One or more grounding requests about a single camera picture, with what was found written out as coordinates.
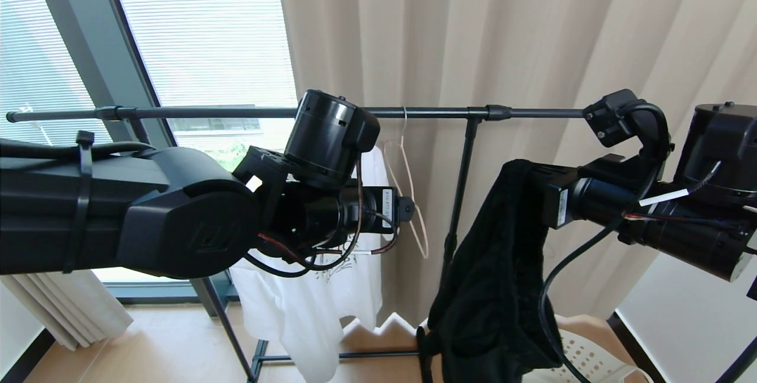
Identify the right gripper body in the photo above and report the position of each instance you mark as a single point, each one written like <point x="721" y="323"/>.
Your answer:
<point x="591" y="200"/>

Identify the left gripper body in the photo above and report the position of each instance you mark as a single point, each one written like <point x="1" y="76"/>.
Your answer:
<point x="319" y="217"/>

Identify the white printed t-shirt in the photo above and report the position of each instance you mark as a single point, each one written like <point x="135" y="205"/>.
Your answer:
<point x="307" y="312"/>

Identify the black garment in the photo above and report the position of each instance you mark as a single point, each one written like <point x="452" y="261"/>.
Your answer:
<point x="491" y="288"/>

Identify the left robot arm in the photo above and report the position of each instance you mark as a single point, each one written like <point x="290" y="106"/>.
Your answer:
<point x="177" y="217"/>

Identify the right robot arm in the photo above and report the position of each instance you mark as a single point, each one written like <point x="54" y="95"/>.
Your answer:
<point x="715" y="146"/>

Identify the pink clothes hanger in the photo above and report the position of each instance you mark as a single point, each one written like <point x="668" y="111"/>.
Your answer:
<point x="408" y="176"/>

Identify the black clothes rack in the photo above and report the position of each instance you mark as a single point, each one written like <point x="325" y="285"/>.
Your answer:
<point x="461" y="194"/>

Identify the white laundry basket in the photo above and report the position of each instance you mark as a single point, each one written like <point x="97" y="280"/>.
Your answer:
<point x="591" y="359"/>

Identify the beige curtain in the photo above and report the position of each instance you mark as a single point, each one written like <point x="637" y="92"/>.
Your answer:
<point x="502" y="34"/>

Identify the white curtain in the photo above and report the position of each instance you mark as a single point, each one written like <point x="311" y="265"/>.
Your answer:
<point x="65" y="306"/>

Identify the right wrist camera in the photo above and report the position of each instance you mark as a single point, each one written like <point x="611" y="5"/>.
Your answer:
<point x="615" y="117"/>

